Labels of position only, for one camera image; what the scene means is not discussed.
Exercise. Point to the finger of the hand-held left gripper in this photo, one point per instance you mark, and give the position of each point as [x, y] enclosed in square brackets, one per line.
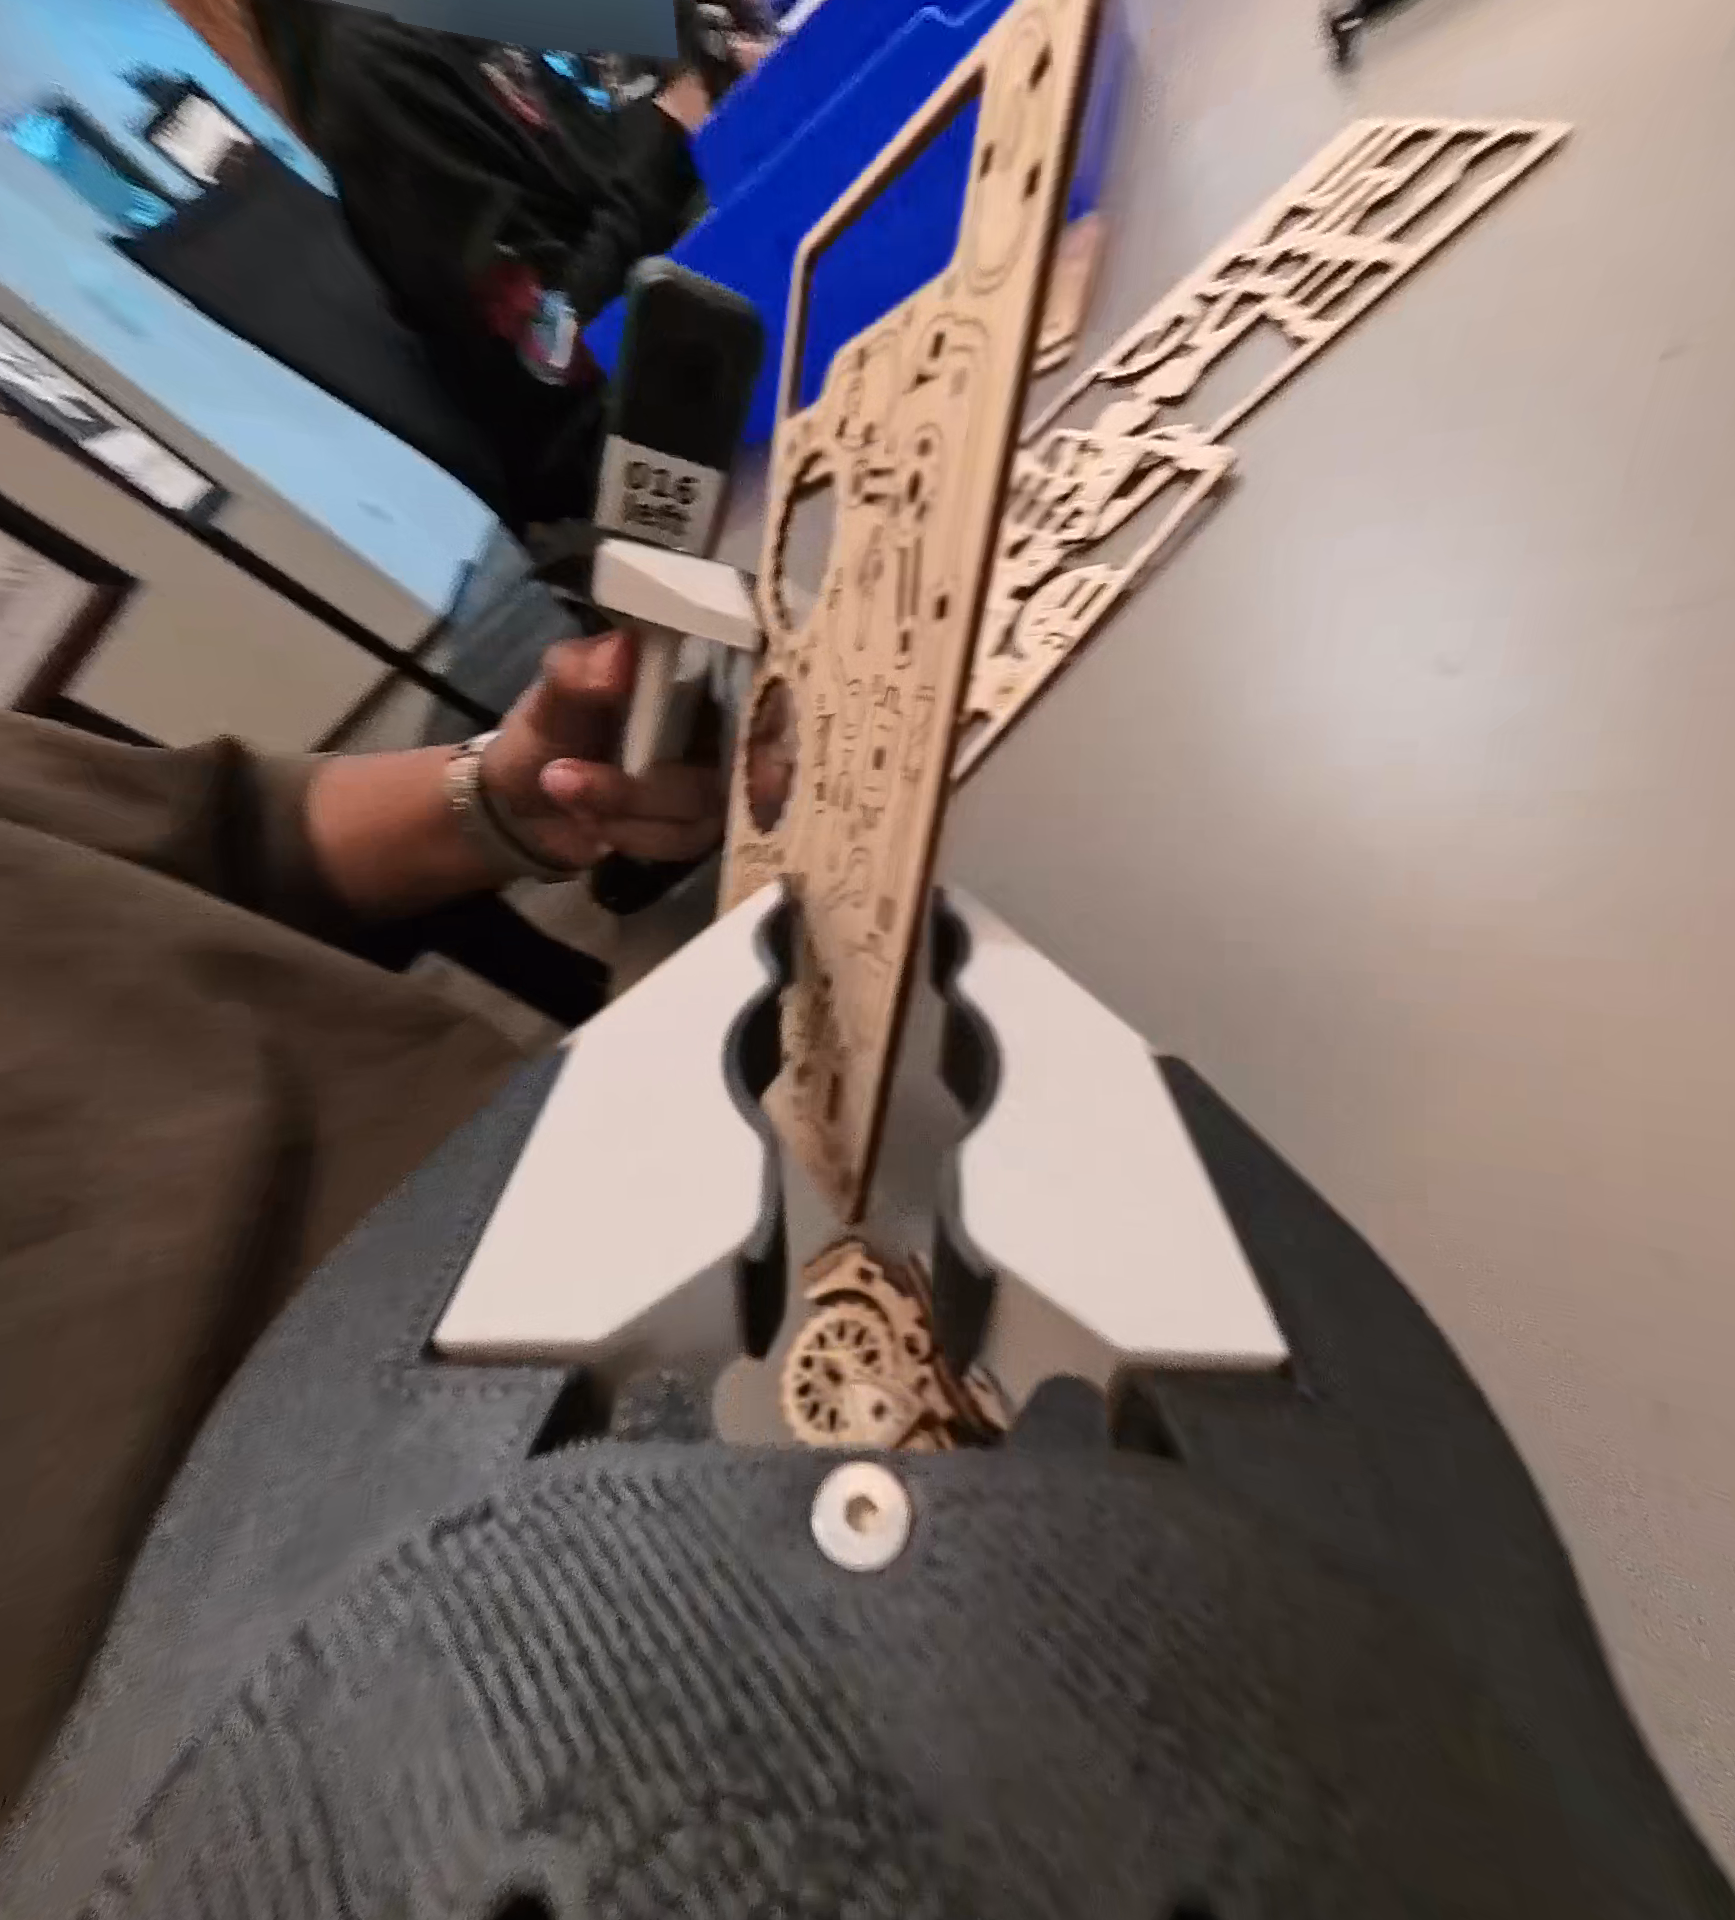
[676, 589]

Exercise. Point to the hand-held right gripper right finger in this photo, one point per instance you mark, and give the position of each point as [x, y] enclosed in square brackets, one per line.
[1122, 1200]

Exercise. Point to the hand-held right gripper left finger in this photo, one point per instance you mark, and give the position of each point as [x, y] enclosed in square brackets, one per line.
[599, 1184]

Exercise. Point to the wooden sheet with round holes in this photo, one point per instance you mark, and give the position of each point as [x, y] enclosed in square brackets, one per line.
[883, 675]

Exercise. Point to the person's left forearm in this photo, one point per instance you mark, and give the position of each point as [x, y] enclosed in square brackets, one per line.
[388, 829]

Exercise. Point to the person's left hand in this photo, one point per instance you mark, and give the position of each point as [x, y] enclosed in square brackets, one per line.
[585, 782]

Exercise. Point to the blue plastic bin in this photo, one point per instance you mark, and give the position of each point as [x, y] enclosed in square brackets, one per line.
[868, 56]
[747, 211]

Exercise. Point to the silver wristwatch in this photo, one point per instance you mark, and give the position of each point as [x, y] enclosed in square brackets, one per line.
[463, 799]

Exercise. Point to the dark brown wooden sheet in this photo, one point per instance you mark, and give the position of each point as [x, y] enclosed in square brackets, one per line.
[1076, 302]

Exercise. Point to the person's brown shirt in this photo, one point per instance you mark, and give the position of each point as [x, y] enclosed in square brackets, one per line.
[134, 1200]

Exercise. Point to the wooden sheet with large cutouts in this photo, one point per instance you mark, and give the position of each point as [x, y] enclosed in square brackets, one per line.
[1167, 353]

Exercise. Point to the framed marker poster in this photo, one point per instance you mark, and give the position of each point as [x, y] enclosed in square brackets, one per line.
[45, 388]

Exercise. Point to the black flat case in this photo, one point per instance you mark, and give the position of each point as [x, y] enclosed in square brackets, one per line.
[1359, 21]

